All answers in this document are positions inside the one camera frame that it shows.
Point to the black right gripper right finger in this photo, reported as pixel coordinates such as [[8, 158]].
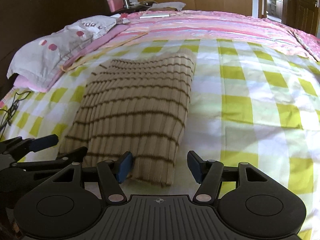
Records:
[[206, 173]]

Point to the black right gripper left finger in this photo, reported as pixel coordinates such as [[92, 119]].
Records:
[[111, 174]]

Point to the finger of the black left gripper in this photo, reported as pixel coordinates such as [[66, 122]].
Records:
[[76, 156], [16, 148]]

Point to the beige brown-striped knit sweater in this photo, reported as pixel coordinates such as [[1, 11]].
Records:
[[140, 106]]

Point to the green white checkered sheet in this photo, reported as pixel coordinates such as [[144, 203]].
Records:
[[248, 103]]

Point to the grey pillow with pink dots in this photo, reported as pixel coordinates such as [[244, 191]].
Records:
[[41, 62]]

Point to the dark wooden headboard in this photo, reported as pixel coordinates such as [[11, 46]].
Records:
[[23, 21]]

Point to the pink striped bedspread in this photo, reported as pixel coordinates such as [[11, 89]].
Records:
[[191, 25]]

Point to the dark nightstand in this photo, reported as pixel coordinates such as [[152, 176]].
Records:
[[132, 9]]

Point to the pink storage box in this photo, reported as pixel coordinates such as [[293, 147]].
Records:
[[115, 5]]

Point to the white book on bed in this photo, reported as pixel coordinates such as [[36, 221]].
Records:
[[160, 15]]

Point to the pink floral quilt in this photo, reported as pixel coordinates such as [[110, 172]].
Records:
[[308, 41]]

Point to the grey cloth on nightstand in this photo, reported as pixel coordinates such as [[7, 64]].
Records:
[[175, 6]]

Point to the brown wooden door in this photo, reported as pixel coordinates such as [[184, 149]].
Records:
[[302, 15]]

